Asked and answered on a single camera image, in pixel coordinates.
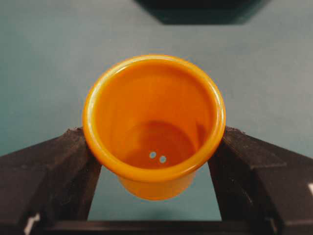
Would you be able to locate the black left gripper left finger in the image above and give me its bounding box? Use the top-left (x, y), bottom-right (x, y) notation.
top-left (0, 128), bottom-right (101, 235)

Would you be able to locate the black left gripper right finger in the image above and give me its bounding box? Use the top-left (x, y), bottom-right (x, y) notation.
top-left (208, 127), bottom-right (313, 235)

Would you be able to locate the orange plastic cup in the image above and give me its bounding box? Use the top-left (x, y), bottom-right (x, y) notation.
top-left (82, 55), bottom-right (226, 201)

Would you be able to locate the dark object at table edge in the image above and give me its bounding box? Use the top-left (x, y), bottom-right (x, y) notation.
top-left (135, 0), bottom-right (269, 25)

